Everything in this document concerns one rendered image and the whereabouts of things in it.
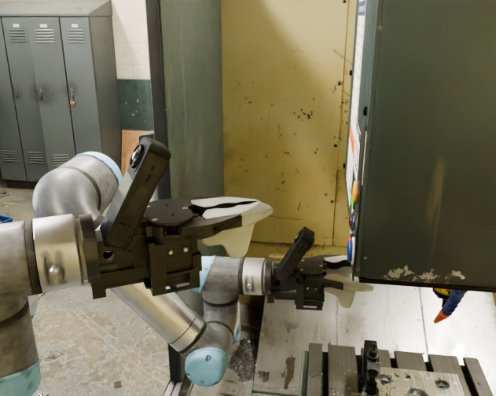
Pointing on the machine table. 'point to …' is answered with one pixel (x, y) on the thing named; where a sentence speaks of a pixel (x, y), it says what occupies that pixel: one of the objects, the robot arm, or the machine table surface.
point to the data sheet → (358, 64)
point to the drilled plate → (417, 383)
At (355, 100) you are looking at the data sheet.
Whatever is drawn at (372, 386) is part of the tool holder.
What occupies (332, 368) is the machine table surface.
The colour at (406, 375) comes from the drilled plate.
